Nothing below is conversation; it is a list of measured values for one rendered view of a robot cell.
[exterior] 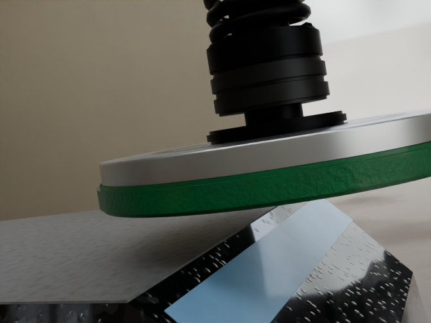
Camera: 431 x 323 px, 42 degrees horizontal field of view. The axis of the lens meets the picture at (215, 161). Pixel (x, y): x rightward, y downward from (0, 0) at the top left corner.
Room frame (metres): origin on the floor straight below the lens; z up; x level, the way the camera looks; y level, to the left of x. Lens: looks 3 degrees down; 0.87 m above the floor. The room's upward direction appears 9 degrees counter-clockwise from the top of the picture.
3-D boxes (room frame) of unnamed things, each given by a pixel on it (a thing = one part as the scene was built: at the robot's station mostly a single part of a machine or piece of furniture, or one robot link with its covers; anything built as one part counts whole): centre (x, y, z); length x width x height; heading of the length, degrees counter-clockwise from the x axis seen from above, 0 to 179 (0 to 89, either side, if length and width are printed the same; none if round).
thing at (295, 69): (0.34, -0.04, 0.89); 0.07 x 0.07 x 0.01
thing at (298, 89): (0.34, -0.04, 0.88); 0.07 x 0.07 x 0.01
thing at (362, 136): (0.34, -0.04, 0.85); 0.21 x 0.21 x 0.01
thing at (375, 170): (0.34, -0.04, 0.85); 0.22 x 0.22 x 0.04
